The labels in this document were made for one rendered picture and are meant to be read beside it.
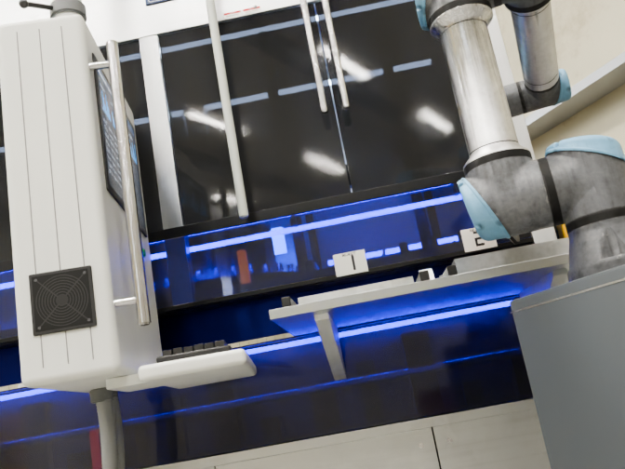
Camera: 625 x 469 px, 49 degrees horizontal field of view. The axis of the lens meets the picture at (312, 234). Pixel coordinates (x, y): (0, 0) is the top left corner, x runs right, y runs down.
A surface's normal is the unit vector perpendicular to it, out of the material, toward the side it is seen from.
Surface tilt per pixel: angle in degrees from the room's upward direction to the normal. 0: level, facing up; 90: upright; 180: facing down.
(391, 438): 90
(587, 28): 90
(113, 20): 90
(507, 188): 88
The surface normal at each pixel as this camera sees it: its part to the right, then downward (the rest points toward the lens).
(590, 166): -0.34, -0.18
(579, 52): -0.91, 0.06
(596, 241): -0.66, -0.36
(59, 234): 0.04, -0.25
